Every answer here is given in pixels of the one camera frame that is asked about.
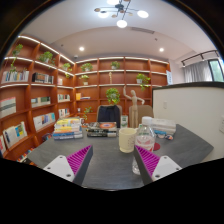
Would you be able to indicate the stack of dark books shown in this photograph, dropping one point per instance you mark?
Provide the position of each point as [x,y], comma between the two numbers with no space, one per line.
[102,129]

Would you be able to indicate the orange wooden bookshelf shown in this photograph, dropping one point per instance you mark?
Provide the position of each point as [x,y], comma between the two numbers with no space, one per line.
[38,85]

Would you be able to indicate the white plastic storage box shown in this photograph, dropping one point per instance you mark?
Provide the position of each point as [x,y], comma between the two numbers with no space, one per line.
[167,126]

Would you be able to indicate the beige chair back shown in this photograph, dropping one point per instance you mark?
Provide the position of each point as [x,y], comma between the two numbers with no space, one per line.
[144,110]

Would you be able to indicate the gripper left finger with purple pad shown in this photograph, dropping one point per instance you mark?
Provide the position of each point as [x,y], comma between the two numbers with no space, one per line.
[73,167]

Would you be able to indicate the cream ribbed cup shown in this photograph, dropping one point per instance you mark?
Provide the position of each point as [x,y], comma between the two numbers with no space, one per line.
[127,139]

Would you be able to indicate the white partition counter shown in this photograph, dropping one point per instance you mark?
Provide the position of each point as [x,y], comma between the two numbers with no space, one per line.
[198,106]

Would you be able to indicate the wooden artist mannequin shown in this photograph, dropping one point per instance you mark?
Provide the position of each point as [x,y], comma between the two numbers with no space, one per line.
[134,111]

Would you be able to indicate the grey window curtain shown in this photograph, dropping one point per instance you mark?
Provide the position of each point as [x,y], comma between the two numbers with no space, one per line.
[197,72]

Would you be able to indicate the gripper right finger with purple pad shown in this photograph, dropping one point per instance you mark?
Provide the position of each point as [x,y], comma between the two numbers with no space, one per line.
[153,167]

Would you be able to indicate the stack of colourful books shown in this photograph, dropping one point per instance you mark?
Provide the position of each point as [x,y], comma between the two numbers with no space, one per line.
[67,128]

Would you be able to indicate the dark blue office chair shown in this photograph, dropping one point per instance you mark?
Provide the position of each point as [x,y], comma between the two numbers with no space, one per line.
[109,113]

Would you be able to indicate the trailing green potted plant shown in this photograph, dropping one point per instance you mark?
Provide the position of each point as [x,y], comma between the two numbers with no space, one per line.
[113,96]

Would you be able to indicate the red round coaster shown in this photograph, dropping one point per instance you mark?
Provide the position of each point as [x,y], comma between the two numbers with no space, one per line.
[156,146]

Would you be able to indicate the ceiling chandelier with round bulbs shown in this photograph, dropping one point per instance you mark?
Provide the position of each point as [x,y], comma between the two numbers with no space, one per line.
[119,8]

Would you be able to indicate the clear plastic water bottle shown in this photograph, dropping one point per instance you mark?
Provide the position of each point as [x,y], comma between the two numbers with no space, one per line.
[145,137]

